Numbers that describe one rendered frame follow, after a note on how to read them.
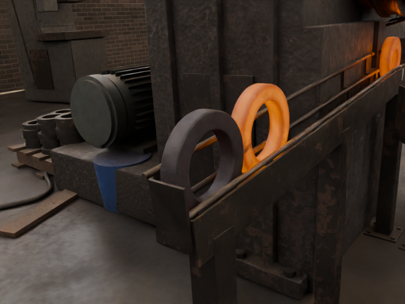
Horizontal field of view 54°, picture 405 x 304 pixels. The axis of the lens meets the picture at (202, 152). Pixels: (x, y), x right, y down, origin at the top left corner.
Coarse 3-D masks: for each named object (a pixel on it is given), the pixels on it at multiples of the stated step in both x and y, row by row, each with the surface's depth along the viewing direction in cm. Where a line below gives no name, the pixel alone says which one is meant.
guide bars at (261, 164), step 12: (372, 84) 120; (336, 108) 101; (324, 120) 94; (288, 144) 82; (276, 156) 78; (252, 168) 72; (240, 180) 69; (216, 192) 65; (204, 204) 62; (192, 216) 60
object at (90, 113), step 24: (120, 72) 205; (144, 72) 213; (72, 96) 207; (96, 96) 194; (120, 96) 194; (144, 96) 206; (96, 120) 200; (120, 120) 194; (144, 120) 206; (72, 144) 238; (96, 144) 206; (120, 144) 219; (144, 144) 215; (72, 168) 219; (120, 168) 193; (144, 168) 190; (96, 192) 210; (120, 192) 196; (144, 192) 184; (144, 216) 189
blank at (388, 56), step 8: (392, 40) 138; (384, 48) 138; (392, 48) 138; (400, 48) 146; (384, 56) 138; (392, 56) 140; (400, 56) 148; (384, 64) 139; (392, 64) 146; (384, 72) 140
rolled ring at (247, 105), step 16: (240, 96) 74; (256, 96) 73; (272, 96) 78; (240, 112) 72; (256, 112) 74; (272, 112) 83; (288, 112) 84; (240, 128) 72; (272, 128) 85; (288, 128) 85; (272, 144) 84; (256, 160) 77
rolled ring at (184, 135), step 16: (192, 112) 63; (208, 112) 62; (224, 112) 66; (176, 128) 61; (192, 128) 60; (208, 128) 63; (224, 128) 66; (176, 144) 59; (192, 144) 60; (224, 144) 70; (240, 144) 71; (176, 160) 58; (224, 160) 71; (240, 160) 72; (160, 176) 61; (176, 176) 59; (224, 176) 71; (192, 192) 62; (208, 192) 70; (192, 208) 63
